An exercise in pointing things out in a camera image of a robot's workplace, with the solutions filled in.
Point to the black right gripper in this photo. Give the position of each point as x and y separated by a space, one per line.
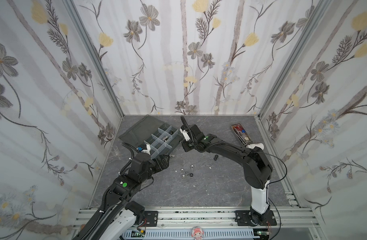
189 135

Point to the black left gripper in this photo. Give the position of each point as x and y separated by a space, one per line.
165 165

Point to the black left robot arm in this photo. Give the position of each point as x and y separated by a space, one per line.
117 212

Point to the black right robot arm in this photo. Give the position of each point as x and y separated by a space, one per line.
254 161

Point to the grey metal tool tray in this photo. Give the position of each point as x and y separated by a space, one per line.
241 134

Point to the white plastic bottle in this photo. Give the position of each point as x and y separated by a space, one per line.
256 145

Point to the pink doll figure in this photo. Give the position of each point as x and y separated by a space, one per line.
197 233

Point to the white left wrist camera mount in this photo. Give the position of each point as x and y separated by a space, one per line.
144 148

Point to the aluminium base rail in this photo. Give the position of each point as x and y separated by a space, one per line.
215 223

